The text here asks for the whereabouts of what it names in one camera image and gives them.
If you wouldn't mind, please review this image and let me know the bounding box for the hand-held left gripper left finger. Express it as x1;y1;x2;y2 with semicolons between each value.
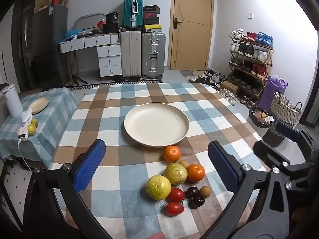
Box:
24;139;110;239

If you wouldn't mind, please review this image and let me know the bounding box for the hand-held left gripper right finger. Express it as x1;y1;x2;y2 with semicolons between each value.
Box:
202;140;291;239

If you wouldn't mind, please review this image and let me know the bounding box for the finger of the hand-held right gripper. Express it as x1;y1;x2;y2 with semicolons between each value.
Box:
253;141;315;174
276;121;314;155

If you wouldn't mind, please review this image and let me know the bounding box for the orange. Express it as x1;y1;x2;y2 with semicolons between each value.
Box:
163;145;181;163
187;164;206;182

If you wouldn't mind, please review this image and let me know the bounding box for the dark purple plum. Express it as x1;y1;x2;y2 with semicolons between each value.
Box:
190;197;205;209
186;187;200;200

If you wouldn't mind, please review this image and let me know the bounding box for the bumpy yellow guava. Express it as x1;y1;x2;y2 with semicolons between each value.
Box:
165;163;188;186

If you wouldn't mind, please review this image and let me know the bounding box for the red tomato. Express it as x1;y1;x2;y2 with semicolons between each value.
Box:
169;188;185;203
163;202;185;216

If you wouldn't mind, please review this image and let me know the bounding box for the smooth yellow-green guava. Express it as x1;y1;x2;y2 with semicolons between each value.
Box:
146;175;172;201

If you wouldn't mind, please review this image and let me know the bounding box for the cream round plate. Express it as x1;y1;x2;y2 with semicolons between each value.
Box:
124;103;189;148

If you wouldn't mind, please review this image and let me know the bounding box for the black round basket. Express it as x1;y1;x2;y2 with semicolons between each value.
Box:
249;106;275;129

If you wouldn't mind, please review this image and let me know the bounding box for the purple bag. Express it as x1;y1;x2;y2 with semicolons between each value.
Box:
258;75;288;113

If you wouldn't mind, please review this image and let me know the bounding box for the pale blue checked cloth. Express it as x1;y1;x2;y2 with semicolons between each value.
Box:
0;88;80;161

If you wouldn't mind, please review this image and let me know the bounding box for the white sneakers pair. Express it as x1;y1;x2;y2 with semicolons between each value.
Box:
219;88;237;105

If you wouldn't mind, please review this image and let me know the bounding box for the white pink power bank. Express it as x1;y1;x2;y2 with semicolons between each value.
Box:
17;127;28;142

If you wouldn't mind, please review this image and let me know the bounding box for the brown cardboard box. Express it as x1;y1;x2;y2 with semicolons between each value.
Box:
220;81;240;94

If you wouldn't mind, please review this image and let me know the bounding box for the wooden shoe rack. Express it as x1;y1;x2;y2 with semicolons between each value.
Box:
227;29;275;106

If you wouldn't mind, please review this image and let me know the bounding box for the small wooden plate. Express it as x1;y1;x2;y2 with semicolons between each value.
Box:
28;97;50;115

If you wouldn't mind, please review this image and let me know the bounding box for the pile of loose shoes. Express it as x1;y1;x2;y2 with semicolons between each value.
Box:
189;68;228;84

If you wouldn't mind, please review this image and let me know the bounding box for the white kettle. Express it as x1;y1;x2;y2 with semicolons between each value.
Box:
0;83;24;118

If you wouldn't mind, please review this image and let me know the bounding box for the white desk with drawers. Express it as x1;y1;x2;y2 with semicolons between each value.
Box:
59;33;122;82

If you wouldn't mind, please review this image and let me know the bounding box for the beige suitcase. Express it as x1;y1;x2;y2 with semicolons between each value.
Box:
121;27;143;79

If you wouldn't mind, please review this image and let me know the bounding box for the dark grey fridge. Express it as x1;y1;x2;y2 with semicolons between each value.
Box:
32;4;69;90

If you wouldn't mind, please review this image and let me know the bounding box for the silver suitcase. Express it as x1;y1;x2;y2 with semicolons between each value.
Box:
141;32;166;80

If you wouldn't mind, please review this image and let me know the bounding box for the blue plastic bag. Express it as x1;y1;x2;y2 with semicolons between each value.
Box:
65;27;84;39

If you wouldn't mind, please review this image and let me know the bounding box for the wooden door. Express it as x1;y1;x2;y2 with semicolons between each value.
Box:
167;0;215;72

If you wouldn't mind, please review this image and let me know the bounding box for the black bag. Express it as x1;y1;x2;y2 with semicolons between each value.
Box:
103;12;119;34

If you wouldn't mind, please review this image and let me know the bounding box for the yellow black shoe box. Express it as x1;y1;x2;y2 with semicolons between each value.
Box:
142;24;162;33

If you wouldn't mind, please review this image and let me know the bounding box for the red black shoe box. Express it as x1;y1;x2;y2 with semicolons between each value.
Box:
143;13;160;25

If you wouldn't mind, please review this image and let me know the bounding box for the teal suitcase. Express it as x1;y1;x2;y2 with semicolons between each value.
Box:
124;0;144;28

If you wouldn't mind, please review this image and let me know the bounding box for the woven basket with black handles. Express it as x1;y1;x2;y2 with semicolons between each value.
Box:
270;90;303;128

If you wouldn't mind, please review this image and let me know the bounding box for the white cable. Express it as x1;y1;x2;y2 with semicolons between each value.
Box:
17;139;36;173

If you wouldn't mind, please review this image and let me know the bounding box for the curved metal frame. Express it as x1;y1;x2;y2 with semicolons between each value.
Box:
74;12;107;30

